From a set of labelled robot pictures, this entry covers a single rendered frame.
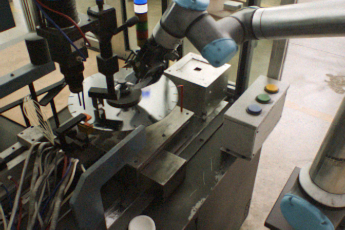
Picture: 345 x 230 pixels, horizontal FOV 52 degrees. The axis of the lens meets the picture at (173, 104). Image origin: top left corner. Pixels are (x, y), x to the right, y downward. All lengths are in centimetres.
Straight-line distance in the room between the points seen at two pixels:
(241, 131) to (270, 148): 126
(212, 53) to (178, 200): 45
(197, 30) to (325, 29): 26
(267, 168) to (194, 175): 116
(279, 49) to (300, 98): 163
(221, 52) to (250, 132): 37
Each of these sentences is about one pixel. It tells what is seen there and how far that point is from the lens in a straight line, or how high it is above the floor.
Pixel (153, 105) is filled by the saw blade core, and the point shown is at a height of 95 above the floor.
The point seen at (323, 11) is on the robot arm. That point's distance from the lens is 77.
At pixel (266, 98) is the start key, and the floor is 91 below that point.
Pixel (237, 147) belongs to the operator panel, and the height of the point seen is 79.
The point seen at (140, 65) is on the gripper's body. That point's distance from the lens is 92.
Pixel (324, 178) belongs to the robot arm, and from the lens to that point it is 76.
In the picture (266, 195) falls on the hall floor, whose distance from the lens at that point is 207.
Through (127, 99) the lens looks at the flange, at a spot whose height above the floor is 96.
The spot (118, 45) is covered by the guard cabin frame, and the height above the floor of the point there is 81.
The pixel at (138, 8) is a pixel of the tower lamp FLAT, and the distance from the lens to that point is 124.
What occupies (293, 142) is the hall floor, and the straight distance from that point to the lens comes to 242.
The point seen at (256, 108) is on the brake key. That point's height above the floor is 91.
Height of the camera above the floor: 156
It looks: 36 degrees down
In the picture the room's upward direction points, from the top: straight up
